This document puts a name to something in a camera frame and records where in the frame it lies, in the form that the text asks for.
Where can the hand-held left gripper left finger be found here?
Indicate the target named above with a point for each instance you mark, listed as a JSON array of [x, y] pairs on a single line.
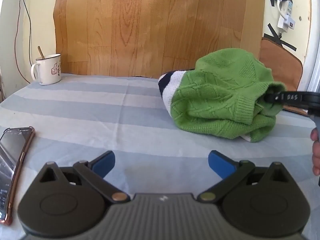
[[105, 163]]

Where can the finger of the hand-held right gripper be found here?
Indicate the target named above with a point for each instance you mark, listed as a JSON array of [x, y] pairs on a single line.
[[287, 97]]

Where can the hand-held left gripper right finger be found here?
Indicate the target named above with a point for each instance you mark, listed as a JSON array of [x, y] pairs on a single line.
[[219, 164]]

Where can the green knit sweater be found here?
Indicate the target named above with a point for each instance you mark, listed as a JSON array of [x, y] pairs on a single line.
[[220, 97]]

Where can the person's right hand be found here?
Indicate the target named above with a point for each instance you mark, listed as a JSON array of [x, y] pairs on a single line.
[[316, 152]]

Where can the striped bed sheet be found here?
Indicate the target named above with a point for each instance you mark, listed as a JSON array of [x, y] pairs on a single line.
[[100, 117]]

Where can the white charger adapter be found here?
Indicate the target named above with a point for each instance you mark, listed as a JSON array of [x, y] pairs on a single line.
[[287, 24]]

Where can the white power strip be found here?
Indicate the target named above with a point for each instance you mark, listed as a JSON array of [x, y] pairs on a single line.
[[289, 8]]

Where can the smartphone in clear case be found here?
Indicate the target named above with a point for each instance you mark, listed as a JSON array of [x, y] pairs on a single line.
[[13, 160]]

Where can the white enamel mug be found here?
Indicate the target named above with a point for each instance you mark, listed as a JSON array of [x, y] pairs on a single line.
[[48, 71]]

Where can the metal spoon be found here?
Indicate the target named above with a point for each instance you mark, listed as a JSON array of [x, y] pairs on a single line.
[[41, 52]]

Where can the wooden board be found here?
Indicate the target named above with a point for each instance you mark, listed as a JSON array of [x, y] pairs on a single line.
[[150, 17]]

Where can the white window frame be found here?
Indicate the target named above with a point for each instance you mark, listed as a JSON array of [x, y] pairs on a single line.
[[311, 42]]

